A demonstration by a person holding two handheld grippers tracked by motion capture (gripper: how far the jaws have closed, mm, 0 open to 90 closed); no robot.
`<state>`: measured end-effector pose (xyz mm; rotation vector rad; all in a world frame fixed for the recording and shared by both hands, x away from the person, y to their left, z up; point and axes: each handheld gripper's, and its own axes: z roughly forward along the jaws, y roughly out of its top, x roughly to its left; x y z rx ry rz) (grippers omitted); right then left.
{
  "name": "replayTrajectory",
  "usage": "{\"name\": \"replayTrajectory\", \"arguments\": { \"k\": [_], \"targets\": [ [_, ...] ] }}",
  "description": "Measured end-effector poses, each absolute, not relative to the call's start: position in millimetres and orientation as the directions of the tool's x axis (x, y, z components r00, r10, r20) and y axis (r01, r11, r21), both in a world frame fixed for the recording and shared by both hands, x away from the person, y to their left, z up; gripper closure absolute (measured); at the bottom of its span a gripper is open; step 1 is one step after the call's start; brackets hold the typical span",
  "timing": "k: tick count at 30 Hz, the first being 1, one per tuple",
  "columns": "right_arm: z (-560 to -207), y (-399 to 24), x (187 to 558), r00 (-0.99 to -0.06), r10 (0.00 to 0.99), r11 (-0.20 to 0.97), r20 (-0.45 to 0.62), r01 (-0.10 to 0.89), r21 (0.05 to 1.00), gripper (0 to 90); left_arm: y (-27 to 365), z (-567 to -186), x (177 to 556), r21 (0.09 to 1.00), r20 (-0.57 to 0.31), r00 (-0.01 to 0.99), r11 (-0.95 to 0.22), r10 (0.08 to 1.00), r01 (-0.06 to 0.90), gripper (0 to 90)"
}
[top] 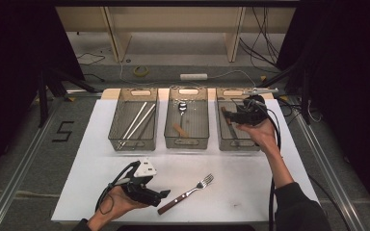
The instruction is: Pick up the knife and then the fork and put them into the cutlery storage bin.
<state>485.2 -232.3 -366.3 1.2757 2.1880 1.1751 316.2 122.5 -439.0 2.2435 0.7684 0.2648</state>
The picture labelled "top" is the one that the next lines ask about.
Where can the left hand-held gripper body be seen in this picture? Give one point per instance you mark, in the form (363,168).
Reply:
(144,168)

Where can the metal spoon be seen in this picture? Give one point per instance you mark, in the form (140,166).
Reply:
(182,107)

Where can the aluminium floor rail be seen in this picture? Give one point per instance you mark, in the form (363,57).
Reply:
(19,173)
(329,173)

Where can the white power strip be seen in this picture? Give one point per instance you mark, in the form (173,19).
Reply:
(192,77)

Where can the light wooden shelf unit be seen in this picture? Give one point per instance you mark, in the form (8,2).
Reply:
(173,19)

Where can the white chopstick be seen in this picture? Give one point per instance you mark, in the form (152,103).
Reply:
(144,117)
(135,120)

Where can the yellow tape roll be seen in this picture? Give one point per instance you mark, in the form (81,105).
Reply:
(135,71)

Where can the smoky transparent plastic bin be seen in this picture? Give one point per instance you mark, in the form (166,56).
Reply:
(244,138)
(196,118)
(118,122)

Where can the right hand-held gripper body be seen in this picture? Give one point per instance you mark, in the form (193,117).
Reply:
(253,112)

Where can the black metal stand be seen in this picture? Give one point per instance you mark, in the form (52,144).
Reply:
(42,96)
(305,96)

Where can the person's right hand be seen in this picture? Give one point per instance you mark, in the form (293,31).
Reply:
(265,136)

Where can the black curtain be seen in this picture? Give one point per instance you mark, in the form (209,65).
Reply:
(350,64)
(6,64)

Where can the person's left hand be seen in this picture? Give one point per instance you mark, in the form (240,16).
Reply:
(118,202)

